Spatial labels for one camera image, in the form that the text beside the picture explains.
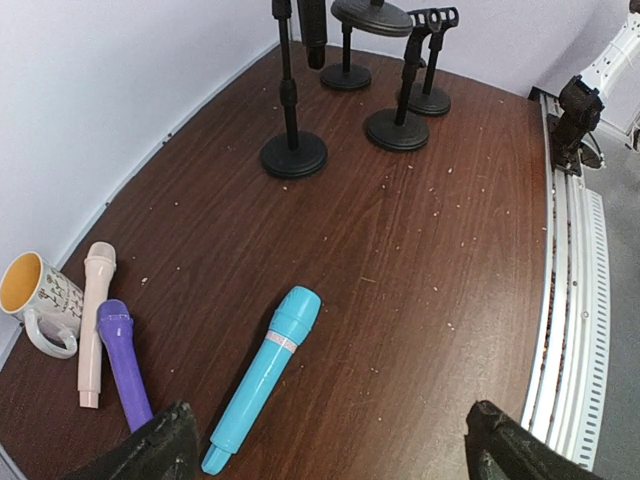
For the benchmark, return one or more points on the black stand with blue microphone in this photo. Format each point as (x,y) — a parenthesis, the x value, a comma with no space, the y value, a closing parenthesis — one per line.
(375,17)

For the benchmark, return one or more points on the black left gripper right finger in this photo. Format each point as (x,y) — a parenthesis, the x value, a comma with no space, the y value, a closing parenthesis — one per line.
(497,447)

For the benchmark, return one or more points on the black stand with glitter microphone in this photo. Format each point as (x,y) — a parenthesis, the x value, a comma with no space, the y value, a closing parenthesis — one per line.
(346,76)

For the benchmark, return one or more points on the pale pink microphone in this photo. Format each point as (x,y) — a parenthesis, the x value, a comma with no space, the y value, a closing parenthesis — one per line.
(100,266)

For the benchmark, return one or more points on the black microphone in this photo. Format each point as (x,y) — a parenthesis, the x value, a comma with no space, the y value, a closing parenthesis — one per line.
(313,25)

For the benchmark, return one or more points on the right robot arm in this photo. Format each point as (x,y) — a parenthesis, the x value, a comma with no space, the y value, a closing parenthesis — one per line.
(582,99)

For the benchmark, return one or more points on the black stand for pink microphone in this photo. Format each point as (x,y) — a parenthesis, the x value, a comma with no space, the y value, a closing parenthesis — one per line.
(399,130)

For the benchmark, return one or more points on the blue microphone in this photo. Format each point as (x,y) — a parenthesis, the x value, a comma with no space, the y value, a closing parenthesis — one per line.
(290,325)

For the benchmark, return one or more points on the purple microphone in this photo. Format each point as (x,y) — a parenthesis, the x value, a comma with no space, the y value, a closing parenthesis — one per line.
(116,330)

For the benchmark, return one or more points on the white floral ceramic mug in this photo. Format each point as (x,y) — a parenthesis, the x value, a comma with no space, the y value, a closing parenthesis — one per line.
(46,302)

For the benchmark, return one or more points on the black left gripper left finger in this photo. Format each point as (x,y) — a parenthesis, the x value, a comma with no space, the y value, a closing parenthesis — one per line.
(166,447)

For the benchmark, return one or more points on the black stand for purple microphone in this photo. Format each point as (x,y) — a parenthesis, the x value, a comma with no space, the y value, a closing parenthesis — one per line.
(428,100)

